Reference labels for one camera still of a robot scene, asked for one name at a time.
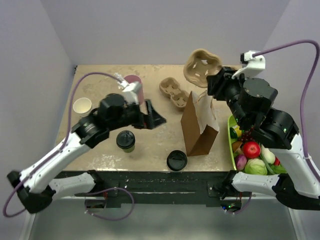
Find stack of black cup lids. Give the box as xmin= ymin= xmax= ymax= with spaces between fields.
xmin=166 ymin=150 xmax=188 ymax=172

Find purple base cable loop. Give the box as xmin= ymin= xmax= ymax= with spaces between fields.
xmin=84 ymin=187 xmax=136 ymax=221

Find pink cylindrical container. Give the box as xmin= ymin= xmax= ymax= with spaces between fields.
xmin=122 ymin=75 xmax=144 ymax=105

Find brown paper bag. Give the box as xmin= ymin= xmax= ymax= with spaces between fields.
xmin=180 ymin=91 xmax=220 ymax=157

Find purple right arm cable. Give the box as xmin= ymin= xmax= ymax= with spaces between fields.
xmin=252 ymin=39 xmax=320 ymax=183

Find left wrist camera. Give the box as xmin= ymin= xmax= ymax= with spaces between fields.
xmin=122 ymin=81 xmax=142 ymax=105

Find green cabbage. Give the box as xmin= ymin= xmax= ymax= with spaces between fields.
xmin=244 ymin=158 xmax=268 ymax=176

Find wrapped white straws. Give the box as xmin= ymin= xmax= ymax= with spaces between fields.
xmin=114 ymin=72 xmax=129 ymax=90

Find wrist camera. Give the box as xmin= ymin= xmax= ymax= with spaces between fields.
xmin=231 ymin=50 xmax=266 ymax=79
xmin=122 ymin=81 xmax=142 ymax=105

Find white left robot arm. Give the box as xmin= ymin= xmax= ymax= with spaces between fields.
xmin=7 ymin=93 xmax=167 ymax=214

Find purple onion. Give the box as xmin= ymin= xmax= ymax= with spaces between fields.
xmin=234 ymin=154 xmax=248 ymax=171

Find green paper coffee cup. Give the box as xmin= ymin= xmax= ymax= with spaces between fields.
xmin=119 ymin=143 xmax=135 ymax=153

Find green bottle yellow label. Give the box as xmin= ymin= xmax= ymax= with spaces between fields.
xmin=229 ymin=124 xmax=243 ymax=139

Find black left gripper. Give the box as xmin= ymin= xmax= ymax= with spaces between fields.
xmin=109 ymin=98 xmax=167 ymax=131

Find black cup lid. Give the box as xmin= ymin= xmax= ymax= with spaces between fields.
xmin=116 ymin=130 xmax=136 ymax=147

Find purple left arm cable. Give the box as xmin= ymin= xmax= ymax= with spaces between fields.
xmin=2 ymin=71 xmax=126 ymax=218

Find black table front rail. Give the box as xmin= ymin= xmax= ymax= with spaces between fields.
xmin=54 ymin=170 xmax=251 ymax=208

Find red apple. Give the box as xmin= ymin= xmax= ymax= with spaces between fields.
xmin=242 ymin=141 xmax=261 ymax=159

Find green plastic basket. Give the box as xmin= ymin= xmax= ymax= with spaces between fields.
xmin=227 ymin=115 xmax=240 ymax=170

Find white radish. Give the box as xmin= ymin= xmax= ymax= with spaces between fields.
xmin=260 ymin=144 xmax=276 ymax=165

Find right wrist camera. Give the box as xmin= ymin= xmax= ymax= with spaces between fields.
xmin=231 ymin=50 xmax=266 ymax=79

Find cardboard two-cup carrier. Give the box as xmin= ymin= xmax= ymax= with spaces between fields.
xmin=183 ymin=48 xmax=222 ymax=89

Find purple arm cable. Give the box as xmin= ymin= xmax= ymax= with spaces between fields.
xmin=2 ymin=71 xmax=126 ymax=218
xmin=252 ymin=39 xmax=320 ymax=183

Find red grape bunch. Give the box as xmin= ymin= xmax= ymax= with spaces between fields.
xmin=239 ymin=127 xmax=255 ymax=143

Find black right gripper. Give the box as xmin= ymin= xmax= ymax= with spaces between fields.
xmin=206 ymin=65 xmax=252 ymax=126

